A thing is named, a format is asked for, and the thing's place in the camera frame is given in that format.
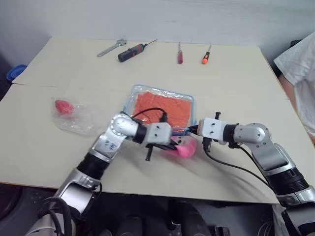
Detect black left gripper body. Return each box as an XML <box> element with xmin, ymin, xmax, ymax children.
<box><xmin>145</xmin><ymin>142</ymin><xmax>178</xmax><ymax>162</ymax></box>

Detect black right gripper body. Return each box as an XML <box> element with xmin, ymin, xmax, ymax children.
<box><xmin>196</xmin><ymin>112</ymin><xmax>222</xmax><ymax>151</ymax></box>

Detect pink cylindrical object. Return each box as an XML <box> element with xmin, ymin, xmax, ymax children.
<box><xmin>161</xmin><ymin>136</ymin><xmax>197</xmax><ymax>159</ymax></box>

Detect clear plastic pouch blue zip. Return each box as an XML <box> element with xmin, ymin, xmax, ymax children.
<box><xmin>123</xmin><ymin>84</ymin><xmax>197</xmax><ymax>138</ymax></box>

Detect orange cloth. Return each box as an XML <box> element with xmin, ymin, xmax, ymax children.
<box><xmin>132</xmin><ymin>90</ymin><xmax>193</xmax><ymax>129</ymax></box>

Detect red cloth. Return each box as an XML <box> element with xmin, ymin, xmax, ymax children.
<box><xmin>54</xmin><ymin>99</ymin><xmax>74</xmax><ymax>115</ymax></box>

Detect dark rounded shape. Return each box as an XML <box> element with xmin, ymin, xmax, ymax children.
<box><xmin>0</xmin><ymin>184</ymin><xmax>32</xmax><ymax>236</ymax></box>
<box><xmin>98</xmin><ymin>194</ymin><xmax>274</xmax><ymax>236</ymax></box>

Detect crumpled clear plastic bag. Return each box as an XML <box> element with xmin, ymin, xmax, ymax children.
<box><xmin>51</xmin><ymin>97</ymin><xmax>99</xmax><ymax>137</ymax></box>

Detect black electric screwdriver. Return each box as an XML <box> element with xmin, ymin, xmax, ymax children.
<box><xmin>117</xmin><ymin>39</ymin><xmax>158</xmax><ymax>63</ymax></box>

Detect silver adjustable wrench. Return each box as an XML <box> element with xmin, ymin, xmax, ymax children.
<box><xmin>96</xmin><ymin>39</ymin><xmax>127</xmax><ymax>58</ymax></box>

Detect person in white shirt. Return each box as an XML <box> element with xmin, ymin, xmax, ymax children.
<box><xmin>273</xmin><ymin>31</ymin><xmax>315</xmax><ymax>146</ymax></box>

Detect blue round container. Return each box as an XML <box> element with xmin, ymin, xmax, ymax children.
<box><xmin>6</xmin><ymin>64</ymin><xmax>28</xmax><ymax>82</ymax></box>

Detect dark furniture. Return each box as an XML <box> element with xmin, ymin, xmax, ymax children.
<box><xmin>0</xmin><ymin>52</ymin><xmax>13</xmax><ymax>102</ymax></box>

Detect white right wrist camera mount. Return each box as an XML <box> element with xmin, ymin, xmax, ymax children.
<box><xmin>198</xmin><ymin>117</ymin><xmax>228</xmax><ymax>145</ymax></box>

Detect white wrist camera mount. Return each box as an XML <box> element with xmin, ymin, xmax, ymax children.
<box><xmin>198</xmin><ymin>117</ymin><xmax>228</xmax><ymax>145</ymax></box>
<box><xmin>145</xmin><ymin>122</ymin><xmax>173</xmax><ymax>146</ymax></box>

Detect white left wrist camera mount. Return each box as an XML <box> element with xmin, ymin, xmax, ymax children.
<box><xmin>145</xmin><ymin>122</ymin><xmax>173</xmax><ymax>146</ymax></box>

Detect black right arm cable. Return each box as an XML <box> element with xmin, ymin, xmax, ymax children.
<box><xmin>203</xmin><ymin>144</ymin><xmax>277</xmax><ymax>190</ymax></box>

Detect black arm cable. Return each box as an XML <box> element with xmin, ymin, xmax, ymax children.
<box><xmin>132</xmin><ymin>108</ymin><xmax>169</xmax><ymax>122</ymax></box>
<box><xmin>203</xmin><ymin>144</ymin><xmax>277</xmax><ymax>190</ymax></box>

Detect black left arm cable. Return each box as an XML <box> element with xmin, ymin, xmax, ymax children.
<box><xmin>132</xmin><ymin>108</ymin><xmax>169</xmax><ymax>122</ymax></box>

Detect orange black handled screwdriver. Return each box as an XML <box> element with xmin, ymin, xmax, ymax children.
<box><xmin>201</xmin><ymin>44</ymin><xmax>213</xmax><ymax>65</ymax></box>

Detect red handled screwdriver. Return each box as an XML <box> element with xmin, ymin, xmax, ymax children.
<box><xmin>176</xmin><ymin>42</ymin><xmax>184</xmax><ymax>65</ymax></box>

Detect black robot body cable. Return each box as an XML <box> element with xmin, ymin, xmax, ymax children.
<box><xmin>40</xmin><ymin>196</ymin><xmax>75</xmax><ymax>236</ymax></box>

